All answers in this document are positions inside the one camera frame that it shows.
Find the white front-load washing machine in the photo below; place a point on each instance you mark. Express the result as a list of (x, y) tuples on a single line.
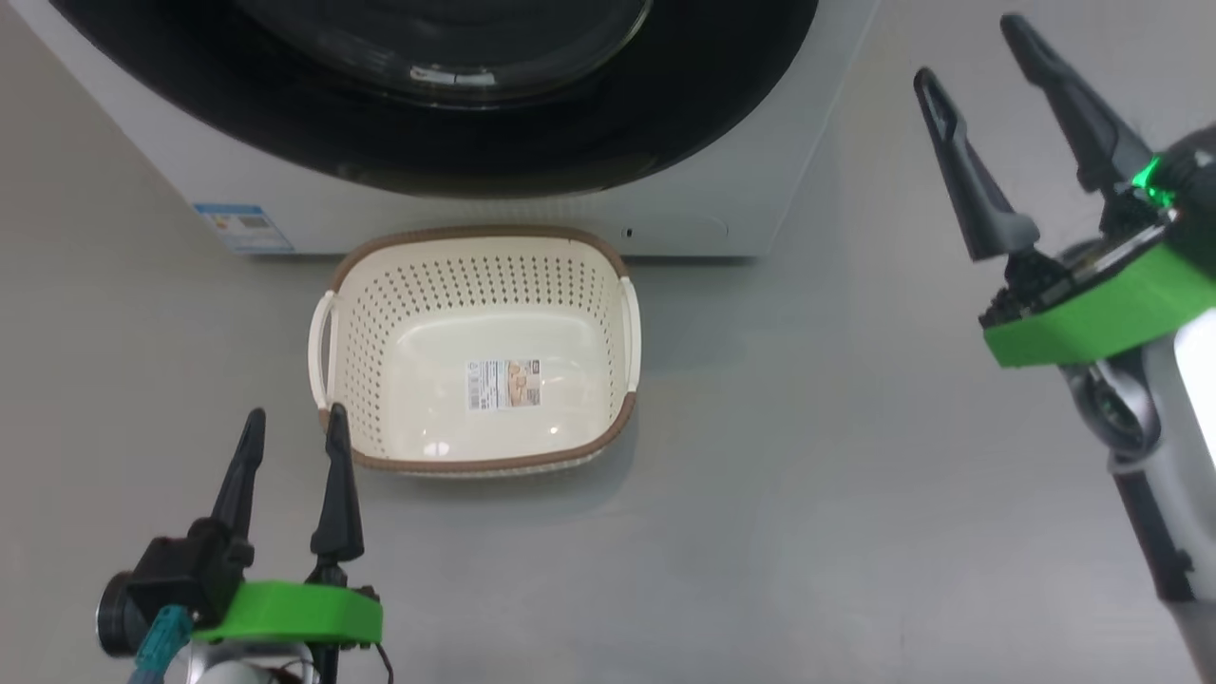
[(741, 209)]

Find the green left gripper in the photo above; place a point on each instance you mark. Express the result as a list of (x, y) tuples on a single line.
[(294, 613)]

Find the black round glass washer door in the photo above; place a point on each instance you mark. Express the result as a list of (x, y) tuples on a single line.
[(665, 123)]

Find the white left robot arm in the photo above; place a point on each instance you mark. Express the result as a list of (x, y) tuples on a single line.
[(237, 670)]

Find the cream laundry basket brown rim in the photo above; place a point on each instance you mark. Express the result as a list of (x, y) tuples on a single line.
[(399, 304)]

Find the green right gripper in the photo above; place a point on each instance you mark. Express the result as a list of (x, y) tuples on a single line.
[(1102, 313)]

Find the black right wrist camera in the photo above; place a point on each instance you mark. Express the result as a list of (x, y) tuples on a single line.
[(1192, 180)]

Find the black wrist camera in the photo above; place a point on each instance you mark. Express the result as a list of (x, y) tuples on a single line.
[(171, 579), (1192, 180)]

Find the paper basket label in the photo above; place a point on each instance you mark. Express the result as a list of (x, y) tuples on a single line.
[(503, 385)]

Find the blue energy label sticker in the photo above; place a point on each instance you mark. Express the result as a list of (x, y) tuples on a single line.
[(242, 228)]

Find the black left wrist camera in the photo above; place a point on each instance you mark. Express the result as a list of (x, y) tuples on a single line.
[(171, 579)]

